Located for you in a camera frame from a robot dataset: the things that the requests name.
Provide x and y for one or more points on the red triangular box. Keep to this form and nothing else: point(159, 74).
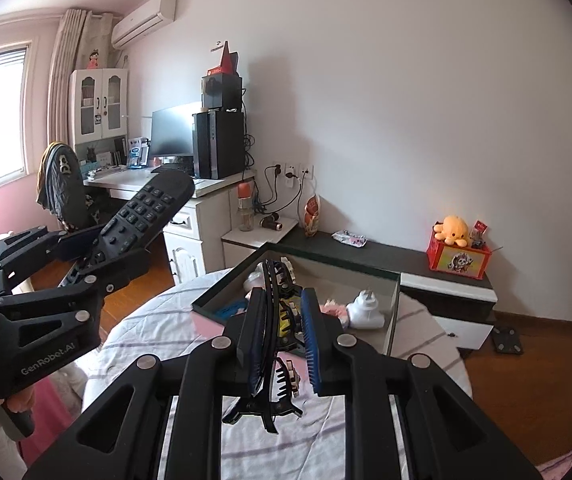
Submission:
point(225, 62)

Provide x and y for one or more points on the black computer monitor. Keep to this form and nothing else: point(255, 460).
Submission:
point(173, 130)

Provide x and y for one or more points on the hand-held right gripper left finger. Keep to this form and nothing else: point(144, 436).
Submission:
point(256, 340)

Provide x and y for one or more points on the black box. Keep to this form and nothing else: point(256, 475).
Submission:
point(222, 91)

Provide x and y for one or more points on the black hair claw clip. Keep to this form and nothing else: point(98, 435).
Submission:
point(278, 390)

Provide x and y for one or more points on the orange snack bag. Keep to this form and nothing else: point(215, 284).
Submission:
point(311, 217)

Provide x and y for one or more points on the pink bedding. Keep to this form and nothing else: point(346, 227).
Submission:
point(563, 465)
point(56, 420)

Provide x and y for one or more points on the red toy box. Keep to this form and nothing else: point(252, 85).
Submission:
point(458, 262)

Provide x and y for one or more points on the orange cap water bottle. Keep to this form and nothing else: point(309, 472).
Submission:
point(246, 210)

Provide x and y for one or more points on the pink block figure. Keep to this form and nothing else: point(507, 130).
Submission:
point(335, 312)

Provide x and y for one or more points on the black cylindrical device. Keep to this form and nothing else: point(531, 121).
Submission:
point(271, 222)

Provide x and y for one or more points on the black keyboard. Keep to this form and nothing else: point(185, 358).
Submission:
point(173, 166)

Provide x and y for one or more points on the person's left hand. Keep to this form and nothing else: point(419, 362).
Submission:
point(23, 401)

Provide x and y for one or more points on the black remote control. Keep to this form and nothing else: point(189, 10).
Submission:
point(151, 205)

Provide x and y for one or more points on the white desk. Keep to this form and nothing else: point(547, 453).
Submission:
point(201, 230)

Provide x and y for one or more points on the dark jacket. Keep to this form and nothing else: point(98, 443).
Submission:
point(56, 175)

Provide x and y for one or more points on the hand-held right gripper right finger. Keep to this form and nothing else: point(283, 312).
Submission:
point(312, 345)

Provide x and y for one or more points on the small red toy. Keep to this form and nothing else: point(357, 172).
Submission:
point(479, 234)

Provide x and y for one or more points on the yellow octopus plush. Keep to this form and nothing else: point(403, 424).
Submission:
point(452, 229)

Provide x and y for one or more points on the pink storage box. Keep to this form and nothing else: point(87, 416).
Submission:
point(366, 280)

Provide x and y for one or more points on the printed snack packet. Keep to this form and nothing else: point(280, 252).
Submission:
point(350, 239)

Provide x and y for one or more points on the blue product box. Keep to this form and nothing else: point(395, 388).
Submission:
point(137, 152)

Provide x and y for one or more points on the white hutch cabinet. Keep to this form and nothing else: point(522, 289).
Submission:
point(98, 105)

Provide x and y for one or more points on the pink doll figurine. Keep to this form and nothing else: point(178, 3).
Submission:
point(94, 59)

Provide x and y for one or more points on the white wall sockets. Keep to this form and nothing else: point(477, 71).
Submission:
point(293, 172)

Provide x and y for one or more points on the black computer tower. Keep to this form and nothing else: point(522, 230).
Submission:
point(218, 145)

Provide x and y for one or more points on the white drawer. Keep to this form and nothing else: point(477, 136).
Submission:
point(461, 332)

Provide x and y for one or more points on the black floor scale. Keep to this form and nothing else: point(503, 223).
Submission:
point(507, 340)

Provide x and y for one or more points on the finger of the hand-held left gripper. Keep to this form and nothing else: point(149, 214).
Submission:
point(121, 272)
point(73, 246)

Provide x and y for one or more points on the black low cabinet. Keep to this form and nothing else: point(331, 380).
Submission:
point(396, 260)

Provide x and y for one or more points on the white side table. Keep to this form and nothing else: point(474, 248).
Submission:
point(251, 245)

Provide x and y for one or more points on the white air conditioner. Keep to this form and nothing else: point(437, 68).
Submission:
point(146, 22)

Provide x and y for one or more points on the beige curtain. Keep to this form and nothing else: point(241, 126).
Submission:
point(73, 75)

